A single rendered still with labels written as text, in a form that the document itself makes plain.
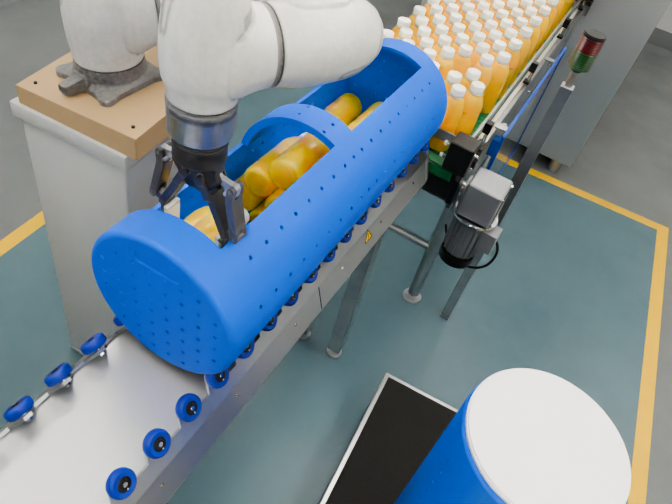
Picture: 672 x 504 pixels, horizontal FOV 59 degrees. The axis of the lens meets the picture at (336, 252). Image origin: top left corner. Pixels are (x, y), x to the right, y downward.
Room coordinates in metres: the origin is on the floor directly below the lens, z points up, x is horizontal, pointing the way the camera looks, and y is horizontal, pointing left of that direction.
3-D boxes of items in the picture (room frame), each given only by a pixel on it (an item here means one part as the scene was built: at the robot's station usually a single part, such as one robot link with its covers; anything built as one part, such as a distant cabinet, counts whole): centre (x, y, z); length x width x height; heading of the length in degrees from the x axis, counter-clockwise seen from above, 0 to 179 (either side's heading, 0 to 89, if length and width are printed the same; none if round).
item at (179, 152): (0.63, 0.22, 1.33); 0.08 x 0.07 x 0.09; 71
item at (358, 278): (1.33, -0.10, 0.31); 0.06 x 0.06 x 0.63; 72
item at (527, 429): (0.54, -0.42, 1.03); 0.28 x 0.28 x 0.01
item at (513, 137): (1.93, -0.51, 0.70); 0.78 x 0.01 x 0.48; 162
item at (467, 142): (1.39, -0.25, 0.95); 0.10 x 0.07 x 0.10; 72
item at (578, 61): (1.66, -0.51, 1.18); 0.06 x 0.06 x 0.05
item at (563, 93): (1.66, -0.51, 0.55); 0.04 x 0.04 x 1.10; 72
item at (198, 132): (0.63, 0.21, 1.41); 0.09 x 0.09 x 0.06
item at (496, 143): (1.94, -0.49, 0.70); 0.80 x 0.05 x 0.50; 162
